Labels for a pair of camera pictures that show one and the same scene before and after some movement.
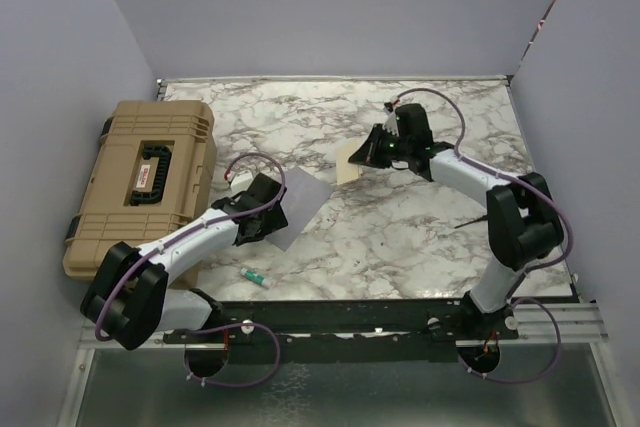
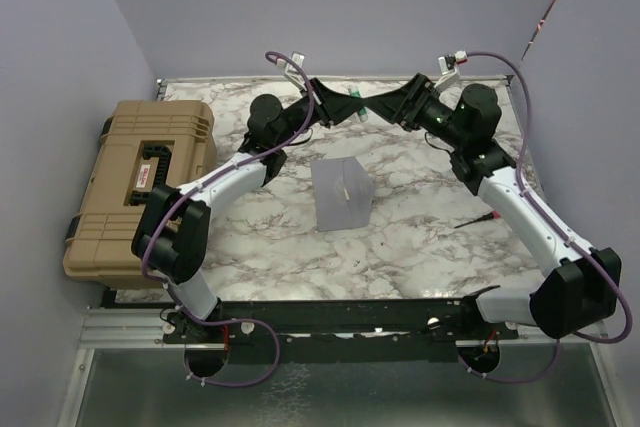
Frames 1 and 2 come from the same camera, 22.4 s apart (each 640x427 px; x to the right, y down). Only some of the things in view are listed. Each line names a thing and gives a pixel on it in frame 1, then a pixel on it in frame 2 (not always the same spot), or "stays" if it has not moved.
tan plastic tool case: (152, 175) stays
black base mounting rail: (355, 330) stays
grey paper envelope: (304, 197) to (343, 193)
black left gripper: (275, 220) to (323, 97)
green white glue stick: (256, 277) to (362, 111)
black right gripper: (368, 153) to (419, 90)
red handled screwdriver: (484, 217) stays
